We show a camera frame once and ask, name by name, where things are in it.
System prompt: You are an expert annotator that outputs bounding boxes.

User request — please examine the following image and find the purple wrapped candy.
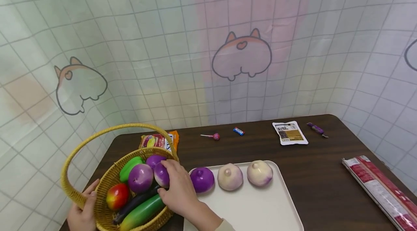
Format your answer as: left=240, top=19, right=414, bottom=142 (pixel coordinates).
left=306, top=122, right=329, bottom=139

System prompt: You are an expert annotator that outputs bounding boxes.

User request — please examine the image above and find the orange snack packet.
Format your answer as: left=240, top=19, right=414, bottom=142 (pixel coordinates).
left=139, top=130, right=180, bottom=153

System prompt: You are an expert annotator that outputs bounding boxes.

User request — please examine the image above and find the long red and white package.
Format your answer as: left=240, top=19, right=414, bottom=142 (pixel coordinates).
left=341, top=155, right=417, bottom=231

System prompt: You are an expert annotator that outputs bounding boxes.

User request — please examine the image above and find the purple and white toy onion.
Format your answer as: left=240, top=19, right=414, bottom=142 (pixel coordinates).
left=153, top=162, right=170, bottom=188

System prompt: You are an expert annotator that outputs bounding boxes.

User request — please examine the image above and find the green toy cucumber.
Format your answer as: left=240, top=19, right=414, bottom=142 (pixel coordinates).
left=119, top=194, right=166, bottom=231

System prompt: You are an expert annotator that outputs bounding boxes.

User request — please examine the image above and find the red toy apple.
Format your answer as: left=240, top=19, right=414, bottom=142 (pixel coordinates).
left=106, top=183, right=130, bottom=211

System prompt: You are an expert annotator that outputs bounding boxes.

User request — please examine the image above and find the dark purple toy eggplant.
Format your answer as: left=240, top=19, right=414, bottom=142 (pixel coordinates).
left=113, top=185, right=162, bottom=225

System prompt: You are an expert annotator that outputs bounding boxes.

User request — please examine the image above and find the cream plastic tray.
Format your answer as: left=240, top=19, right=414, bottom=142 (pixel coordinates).
left=183, top=160, right=304, bottom=231

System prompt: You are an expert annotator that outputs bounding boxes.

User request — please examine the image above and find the person's right hand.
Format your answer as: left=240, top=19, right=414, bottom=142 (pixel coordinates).
left=157, top=159, right=209, bottom=221

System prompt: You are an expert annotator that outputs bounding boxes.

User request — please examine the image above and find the person's right forearm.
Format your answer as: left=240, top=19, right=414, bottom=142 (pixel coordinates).
left=183, top=201, right=236, bottom=231

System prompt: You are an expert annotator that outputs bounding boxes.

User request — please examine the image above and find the yellow wicker basket with handle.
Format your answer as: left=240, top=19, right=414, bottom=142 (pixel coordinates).
left=61, top=123, right=180, bottom=231

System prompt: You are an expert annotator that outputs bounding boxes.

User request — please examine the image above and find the white and brown food pouch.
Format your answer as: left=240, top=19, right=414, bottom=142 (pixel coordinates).
left=272, top=121, right=309, bottom=146

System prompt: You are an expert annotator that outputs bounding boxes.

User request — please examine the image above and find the white toy onion purple patch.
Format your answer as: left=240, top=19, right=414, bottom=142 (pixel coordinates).
left=247, top=160, right=274, bottom=188

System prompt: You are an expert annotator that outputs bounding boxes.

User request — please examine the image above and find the person's left hand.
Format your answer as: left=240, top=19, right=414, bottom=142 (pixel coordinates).
left=67, top=178, right=100, bottom=231

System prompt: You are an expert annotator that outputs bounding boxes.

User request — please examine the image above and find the green toy pepper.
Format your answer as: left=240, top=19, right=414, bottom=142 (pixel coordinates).
left=119, top=156, right=146, bottom=183

